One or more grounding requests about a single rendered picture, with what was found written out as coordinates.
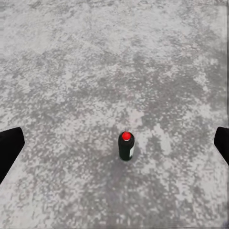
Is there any pesticide atomizer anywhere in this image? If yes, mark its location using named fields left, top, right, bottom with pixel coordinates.
left=118, top=131, right=135, bottom=161

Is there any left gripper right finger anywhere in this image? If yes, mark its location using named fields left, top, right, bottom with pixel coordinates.
left=214, top=126, right=229, bottom=165

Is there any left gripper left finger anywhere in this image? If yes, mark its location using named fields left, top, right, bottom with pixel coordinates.
left=0, top=127, right=25, bottom=184

